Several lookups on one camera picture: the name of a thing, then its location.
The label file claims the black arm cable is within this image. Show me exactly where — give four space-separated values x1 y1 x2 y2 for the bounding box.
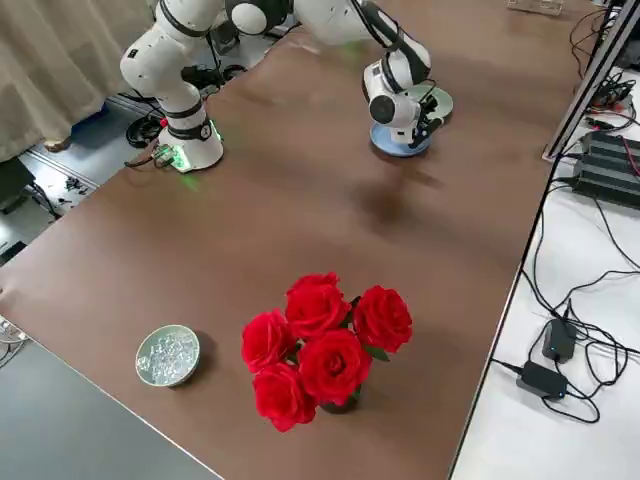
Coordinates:
349 0 432 76

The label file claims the black power adapter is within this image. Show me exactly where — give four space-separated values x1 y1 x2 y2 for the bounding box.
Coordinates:
516 361 570 400
542 318 577 364

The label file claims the black finned electronics box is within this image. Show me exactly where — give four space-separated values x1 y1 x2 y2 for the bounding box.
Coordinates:
572 130 640 204

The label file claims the blue plate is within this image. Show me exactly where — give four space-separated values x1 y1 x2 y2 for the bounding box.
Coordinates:
369 122 432 157

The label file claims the red rose bouquet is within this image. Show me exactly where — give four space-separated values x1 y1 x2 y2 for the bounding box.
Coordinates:
242 272 414 434

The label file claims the aluminium frame post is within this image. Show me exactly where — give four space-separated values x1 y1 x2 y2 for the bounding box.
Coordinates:
543 0 640 162

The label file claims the green plate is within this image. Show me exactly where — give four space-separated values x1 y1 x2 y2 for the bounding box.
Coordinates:
407 85 455 124

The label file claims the beige curtain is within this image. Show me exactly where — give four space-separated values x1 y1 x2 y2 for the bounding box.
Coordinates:
0 0 161 161

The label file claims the black vase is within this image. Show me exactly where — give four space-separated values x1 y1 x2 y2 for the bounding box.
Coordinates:
319 384 362 415

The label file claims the small bowl with clear beads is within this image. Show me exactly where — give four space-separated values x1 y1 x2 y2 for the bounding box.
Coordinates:
134 324 204 389

